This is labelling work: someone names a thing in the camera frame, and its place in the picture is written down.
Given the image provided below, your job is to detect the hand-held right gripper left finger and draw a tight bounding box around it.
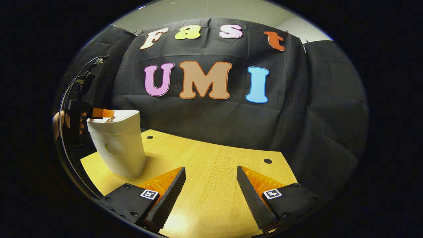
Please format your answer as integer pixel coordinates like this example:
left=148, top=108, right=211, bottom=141
left=100, top=167, right=186, bottom=232

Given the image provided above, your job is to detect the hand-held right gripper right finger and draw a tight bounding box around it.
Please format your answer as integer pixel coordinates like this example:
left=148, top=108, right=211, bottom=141
left=237, top=166, right=319, bottom=232

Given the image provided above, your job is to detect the white desktop garbage bin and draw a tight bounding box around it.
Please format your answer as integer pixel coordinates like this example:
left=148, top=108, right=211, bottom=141
left=87, top=110, right=146, bottom=178

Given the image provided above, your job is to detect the wooden desktop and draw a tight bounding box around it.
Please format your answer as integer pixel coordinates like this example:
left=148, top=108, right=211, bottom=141
left=80, top=129, right=298, bottom=238

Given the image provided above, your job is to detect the black backdrop cloth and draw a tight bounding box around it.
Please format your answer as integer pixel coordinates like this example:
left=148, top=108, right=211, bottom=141
left=55, top=18, right=369, bottom=199

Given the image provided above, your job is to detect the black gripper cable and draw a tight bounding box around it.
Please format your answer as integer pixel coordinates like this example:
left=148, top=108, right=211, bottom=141
left=58, top=56, right=108, bottom=199

